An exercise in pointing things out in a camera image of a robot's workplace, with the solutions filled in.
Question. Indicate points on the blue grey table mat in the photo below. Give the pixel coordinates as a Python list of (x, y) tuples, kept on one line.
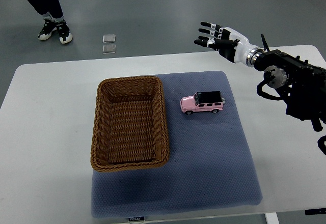
[(210, 163)]

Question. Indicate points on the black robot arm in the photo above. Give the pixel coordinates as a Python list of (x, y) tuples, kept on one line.
[(299, 84)]

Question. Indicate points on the left black white sneaker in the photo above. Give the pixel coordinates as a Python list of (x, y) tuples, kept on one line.
[(47, 30)]

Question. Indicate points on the black white sneaker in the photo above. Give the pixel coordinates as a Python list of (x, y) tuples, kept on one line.
[(63, 30), (47, 30)]

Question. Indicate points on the upper metal floor plate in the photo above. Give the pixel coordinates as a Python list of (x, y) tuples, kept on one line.
[(109, 38)]

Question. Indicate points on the right black white sneaker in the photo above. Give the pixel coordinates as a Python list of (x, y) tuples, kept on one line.
[(63, 30)]

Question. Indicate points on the metal floor plate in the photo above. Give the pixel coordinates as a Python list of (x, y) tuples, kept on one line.
[(109, 38), (109, 48)]

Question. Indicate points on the lower metal floor plate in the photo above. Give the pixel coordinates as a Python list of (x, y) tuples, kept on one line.
[(109, 48)]

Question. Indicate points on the white table leg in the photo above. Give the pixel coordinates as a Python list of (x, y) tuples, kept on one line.
[(271, 218)]

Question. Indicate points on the black table control panel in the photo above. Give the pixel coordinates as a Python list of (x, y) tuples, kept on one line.
[(315, 211)]

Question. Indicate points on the pink toy car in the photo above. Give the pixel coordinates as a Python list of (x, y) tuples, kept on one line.
[(200, 102)]

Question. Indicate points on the brown wicker basket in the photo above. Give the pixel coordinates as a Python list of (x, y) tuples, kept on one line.
[(130, 129)]

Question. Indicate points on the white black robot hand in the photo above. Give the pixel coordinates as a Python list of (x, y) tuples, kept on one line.
[(229, 43)]

